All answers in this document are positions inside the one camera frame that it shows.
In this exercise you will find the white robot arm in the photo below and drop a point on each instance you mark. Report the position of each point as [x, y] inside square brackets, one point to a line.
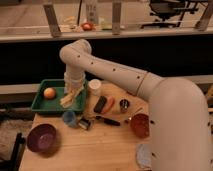
[180, 129]

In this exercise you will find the small blue cup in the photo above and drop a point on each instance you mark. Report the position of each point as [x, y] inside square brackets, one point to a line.
[69, 118]

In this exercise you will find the small metal can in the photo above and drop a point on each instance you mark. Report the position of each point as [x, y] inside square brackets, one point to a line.
[124, 105]

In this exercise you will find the white cylindrical cup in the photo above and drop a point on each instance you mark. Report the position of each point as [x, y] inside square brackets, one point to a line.
[95, 87]

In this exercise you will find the orange carrot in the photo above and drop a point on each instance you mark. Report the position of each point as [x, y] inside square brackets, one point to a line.
[109, 104]

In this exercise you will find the red apple on shelf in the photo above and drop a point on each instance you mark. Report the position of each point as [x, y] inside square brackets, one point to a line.
[87, 26]

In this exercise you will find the purple bowl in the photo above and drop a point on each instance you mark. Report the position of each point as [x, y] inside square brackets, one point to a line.
[41, 138]

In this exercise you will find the red bowl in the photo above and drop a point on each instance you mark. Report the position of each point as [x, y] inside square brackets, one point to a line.
[140, 125]

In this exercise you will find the orange fruit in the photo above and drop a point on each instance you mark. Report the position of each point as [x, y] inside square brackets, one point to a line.
[49, 93]

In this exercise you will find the black office chair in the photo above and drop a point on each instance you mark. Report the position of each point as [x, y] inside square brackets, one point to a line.
[170, 13]

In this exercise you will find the green plastic tray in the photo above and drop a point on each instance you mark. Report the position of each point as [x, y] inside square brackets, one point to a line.
[44, 106]

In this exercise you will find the yellow banana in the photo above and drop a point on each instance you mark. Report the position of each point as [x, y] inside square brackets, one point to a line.
[66, 102]

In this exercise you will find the black marker pen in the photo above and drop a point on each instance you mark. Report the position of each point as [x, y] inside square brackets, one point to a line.
[107, 121]

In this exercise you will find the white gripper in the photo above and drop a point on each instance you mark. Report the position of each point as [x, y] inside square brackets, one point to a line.
[73, 79]

